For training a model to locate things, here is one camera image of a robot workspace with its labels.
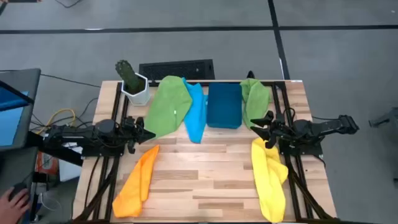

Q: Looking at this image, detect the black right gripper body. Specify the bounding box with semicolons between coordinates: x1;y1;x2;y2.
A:
270;113;296;146

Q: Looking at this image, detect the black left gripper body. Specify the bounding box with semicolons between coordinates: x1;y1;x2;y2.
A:
120;119;139;145

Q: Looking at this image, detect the small green microfiber towel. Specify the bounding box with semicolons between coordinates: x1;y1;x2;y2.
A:
239;78;271;129

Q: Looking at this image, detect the yellow microfiber towel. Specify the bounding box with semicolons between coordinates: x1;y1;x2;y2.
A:
251;138;289;223

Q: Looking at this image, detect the large green microfiber towel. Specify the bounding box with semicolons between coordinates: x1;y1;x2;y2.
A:
144;75;193;141

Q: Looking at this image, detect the orange microfiber towel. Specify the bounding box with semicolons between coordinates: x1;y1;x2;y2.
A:
111;144;160;218

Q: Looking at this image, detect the light blue microfiber towel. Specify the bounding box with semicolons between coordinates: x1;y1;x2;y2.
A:
182;77;208;144

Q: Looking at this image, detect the white hexagonal plant pot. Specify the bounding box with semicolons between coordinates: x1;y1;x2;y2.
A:
120;72;152;106

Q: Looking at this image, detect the teal plastic bin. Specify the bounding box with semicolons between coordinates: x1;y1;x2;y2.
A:
206;82;243;130

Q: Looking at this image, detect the green cactus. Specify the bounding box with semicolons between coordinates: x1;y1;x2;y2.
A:
114;59;142;94

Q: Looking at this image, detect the white box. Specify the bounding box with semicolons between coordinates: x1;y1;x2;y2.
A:
58;142;83;183

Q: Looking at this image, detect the black metal beam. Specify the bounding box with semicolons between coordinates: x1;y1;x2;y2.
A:
26;130;85;167

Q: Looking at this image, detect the orange cardboard box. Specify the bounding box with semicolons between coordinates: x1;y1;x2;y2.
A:
36;151;60;175

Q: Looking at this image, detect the gray stand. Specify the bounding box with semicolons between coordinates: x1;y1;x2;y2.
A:
368;107;398;129

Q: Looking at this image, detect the computer monitor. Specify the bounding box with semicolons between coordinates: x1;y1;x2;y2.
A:
0;68;42;152

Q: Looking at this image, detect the gray side desk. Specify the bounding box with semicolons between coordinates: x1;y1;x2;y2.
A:
0;146;40;224

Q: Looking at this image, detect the black computer mouse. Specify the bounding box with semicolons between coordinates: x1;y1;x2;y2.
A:
8;182;30;202

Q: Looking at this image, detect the person's hand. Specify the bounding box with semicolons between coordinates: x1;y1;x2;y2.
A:
0;187;31;224

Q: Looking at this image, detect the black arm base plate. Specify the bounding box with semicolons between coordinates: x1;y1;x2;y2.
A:
278;136;324;158
81;144;126;157

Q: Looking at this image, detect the black aluminium table frame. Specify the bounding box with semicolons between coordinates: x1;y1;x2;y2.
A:
73;80;340;223

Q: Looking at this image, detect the yellow cable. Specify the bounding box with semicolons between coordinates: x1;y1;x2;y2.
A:
36;108;76;135

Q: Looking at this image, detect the black floor cable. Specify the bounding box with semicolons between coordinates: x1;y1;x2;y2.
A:
40;73;102;89

